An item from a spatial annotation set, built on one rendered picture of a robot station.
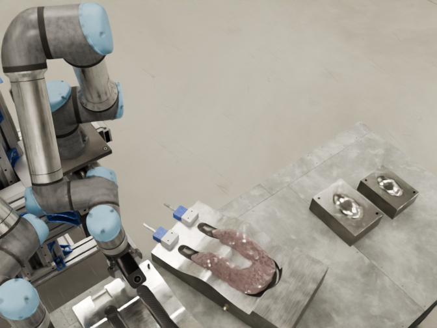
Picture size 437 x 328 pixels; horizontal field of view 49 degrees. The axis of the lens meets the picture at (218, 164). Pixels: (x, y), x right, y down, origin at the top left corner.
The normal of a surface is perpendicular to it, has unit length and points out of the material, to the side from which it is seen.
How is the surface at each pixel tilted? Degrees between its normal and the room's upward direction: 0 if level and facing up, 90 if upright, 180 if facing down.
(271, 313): 0
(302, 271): 0
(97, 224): 11
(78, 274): 0
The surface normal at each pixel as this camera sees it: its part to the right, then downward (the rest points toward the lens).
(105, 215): 0.00, -0.50
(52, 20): 0.13, -0.18
